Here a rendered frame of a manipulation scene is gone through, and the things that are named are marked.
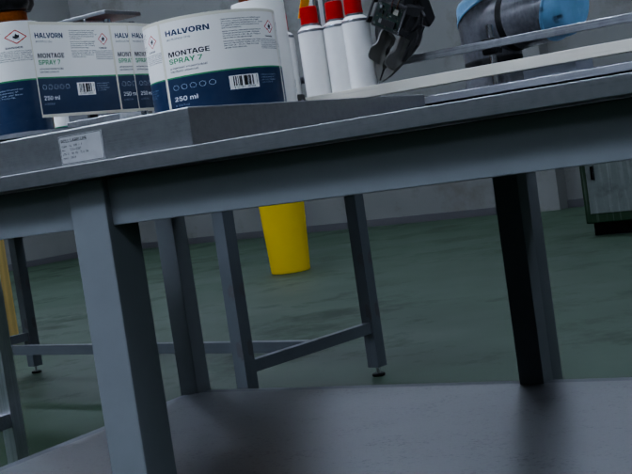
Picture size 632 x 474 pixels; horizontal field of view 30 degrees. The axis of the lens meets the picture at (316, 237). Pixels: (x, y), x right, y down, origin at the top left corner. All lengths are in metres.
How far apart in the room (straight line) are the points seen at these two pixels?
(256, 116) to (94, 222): 0.26
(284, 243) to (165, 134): 7.54
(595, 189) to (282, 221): 2.33
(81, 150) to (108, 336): 0.25
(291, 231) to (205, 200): 7.59
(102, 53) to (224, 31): 0.31
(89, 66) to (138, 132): 0.44
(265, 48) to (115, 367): 0.53
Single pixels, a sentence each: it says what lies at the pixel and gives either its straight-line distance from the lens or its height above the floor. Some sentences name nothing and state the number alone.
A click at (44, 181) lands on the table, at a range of 1.52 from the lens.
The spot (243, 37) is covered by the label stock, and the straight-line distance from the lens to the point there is 1.72.
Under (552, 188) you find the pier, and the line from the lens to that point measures 12.06.
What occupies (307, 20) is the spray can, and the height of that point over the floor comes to 1.06.
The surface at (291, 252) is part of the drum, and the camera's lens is 9.02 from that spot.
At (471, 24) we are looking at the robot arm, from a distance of 2.37.
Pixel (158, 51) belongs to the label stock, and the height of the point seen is 0.98.
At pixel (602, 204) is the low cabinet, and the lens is 8.62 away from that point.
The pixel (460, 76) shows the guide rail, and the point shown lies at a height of 0.90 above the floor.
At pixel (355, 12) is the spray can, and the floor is 1.05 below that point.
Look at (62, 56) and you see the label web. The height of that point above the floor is 1.01.
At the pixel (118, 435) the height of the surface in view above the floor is 0.48.
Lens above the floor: 0.79
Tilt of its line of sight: 3 degrees down
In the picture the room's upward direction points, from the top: 8 degrees counter-clockwise
